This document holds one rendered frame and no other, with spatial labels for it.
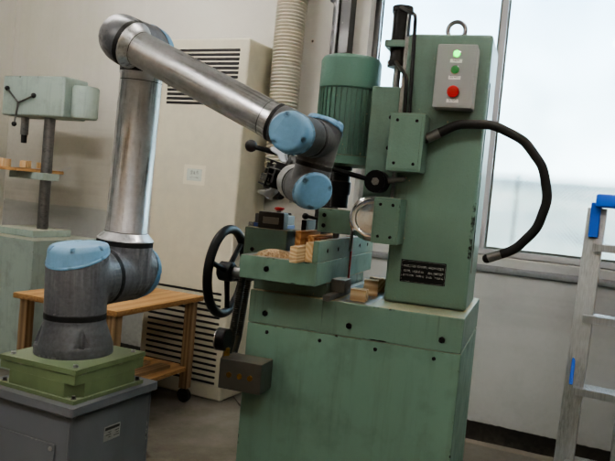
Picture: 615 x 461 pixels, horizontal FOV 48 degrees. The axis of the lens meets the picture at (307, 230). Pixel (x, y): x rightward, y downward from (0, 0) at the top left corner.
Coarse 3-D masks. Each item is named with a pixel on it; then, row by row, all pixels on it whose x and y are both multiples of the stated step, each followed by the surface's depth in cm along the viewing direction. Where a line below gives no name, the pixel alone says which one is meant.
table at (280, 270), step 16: (256, 256) 178; (352, 256) 206; (368, 256) 225; (240, 272) 180; (256, 272) 178; (272, 272) 177; (288, 272) 176; (304, 272) 174; (320, 272) 177; (336, 272) 191; (352, 272) 208
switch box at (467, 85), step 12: (444, 48) 175; (456, 48) 174; (468, 48) 173; (444, 60) 175; (468, 60) 173; (444, 72) 175; (468, 72) 173; (444, 84) 175; (456, 84) 174; (468, 84) 173; (444, 96) 175; (456, 96) 174; (468, 96) 173; (444, 108) 177; (456, 108) 175; (468, 108) 174
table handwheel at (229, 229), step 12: (228, 228) 210; (216, 240) 204; (240, 240) 220; (216, 252) 203; (240, 252) 225; (204, 264) 201; (216, 264) 205; (228, 264) 212; (204, 276) 201; (228, 276) 211; (204, 288) 202; (228, 288) 215; (204, 300) 204; (228, 300) 216; (216, 312) 208; (228, 312) 215
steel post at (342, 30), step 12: (336, 0) 339; (348, 0) 336; (336, 12) 336; (348, 12) 336; (336, 24) 337; (348, 24) 336; (336, 36) 337; (348, 36) 336; (336, 48) 339; (348, 48) 337
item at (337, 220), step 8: (320, 208) 201; (328, 208) 205; (320, 216) 201; (328, 216) 200; (336, 216) 199; (344, 216) 198; (320, 224) 201; (328, 224) 200; (336, 224) 199; (344, 224) 198; (336, 232) 199; (344, 232) 199
